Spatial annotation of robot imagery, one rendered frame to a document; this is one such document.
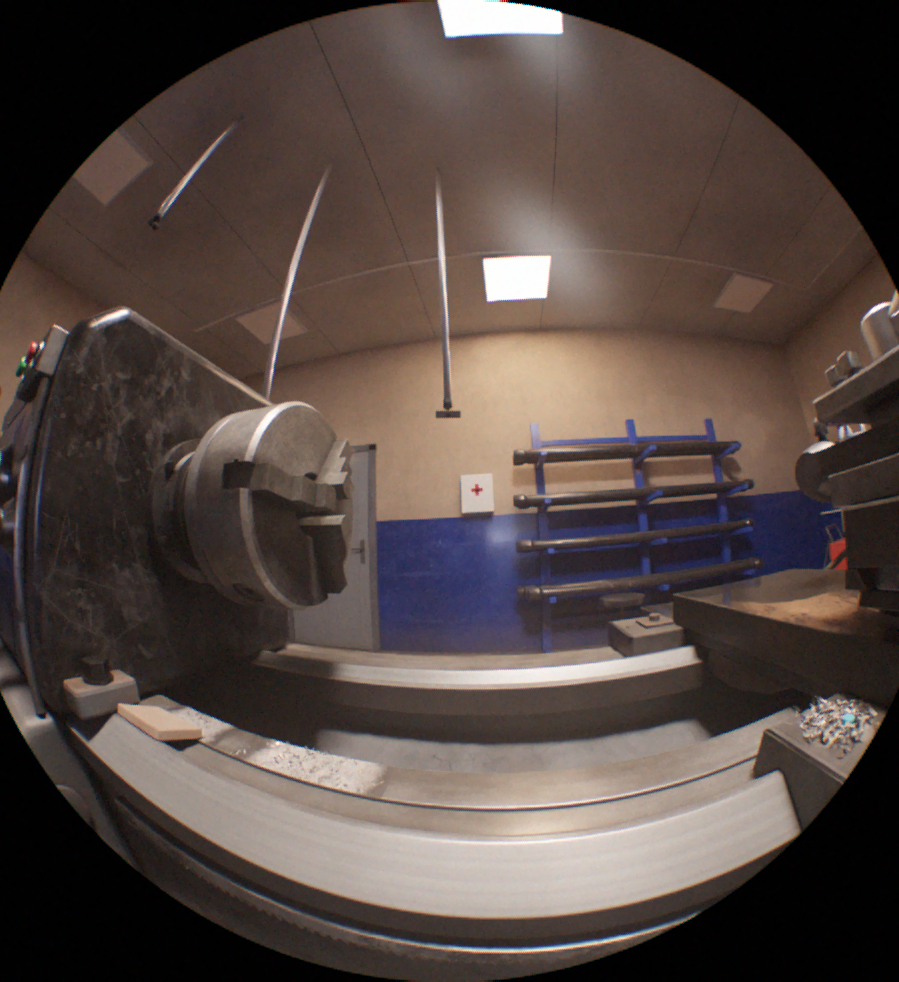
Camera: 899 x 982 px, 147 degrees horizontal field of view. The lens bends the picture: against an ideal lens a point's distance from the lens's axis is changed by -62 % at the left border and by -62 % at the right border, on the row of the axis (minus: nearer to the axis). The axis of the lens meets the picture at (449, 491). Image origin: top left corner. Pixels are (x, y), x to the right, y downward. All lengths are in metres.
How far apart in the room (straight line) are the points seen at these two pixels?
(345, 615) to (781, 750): 3.68
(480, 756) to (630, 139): 2.96
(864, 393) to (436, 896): 0.44
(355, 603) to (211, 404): 3.25
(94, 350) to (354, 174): 2.39
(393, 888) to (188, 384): 0.60
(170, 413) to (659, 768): 0.67
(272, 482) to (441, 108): 2.36
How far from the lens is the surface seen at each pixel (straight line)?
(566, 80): 2.52
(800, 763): 0.30
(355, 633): 3.76
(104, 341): 0.50
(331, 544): 0.42
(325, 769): 0.35
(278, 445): 0.38
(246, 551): 0.34
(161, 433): 0.53
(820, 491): 0.57
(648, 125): 2.79
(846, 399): 0.36
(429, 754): 0.56
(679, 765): 0.35
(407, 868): 0.25
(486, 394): 3.71
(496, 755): 0.55
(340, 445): 0.48
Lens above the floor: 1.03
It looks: 10 degrees up
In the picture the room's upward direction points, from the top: 2 degrees counter-clockwise
